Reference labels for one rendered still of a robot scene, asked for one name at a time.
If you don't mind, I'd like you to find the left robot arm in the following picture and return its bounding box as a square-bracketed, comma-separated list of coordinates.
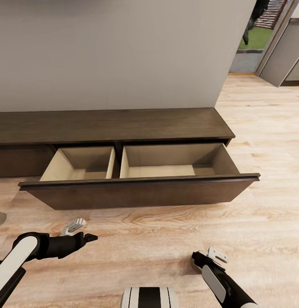
[0, 219, 98, 308]

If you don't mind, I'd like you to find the robot trunk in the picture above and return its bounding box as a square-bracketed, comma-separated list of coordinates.
[120, 287, 179, 308]

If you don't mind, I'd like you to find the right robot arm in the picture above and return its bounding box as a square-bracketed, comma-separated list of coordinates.
[192, 247, 260, 308]

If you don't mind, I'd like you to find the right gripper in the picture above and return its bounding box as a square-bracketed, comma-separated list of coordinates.
[192, 251, 210, 268]

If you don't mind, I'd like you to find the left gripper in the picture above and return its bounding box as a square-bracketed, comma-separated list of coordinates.
[54, 232, 98, 259]

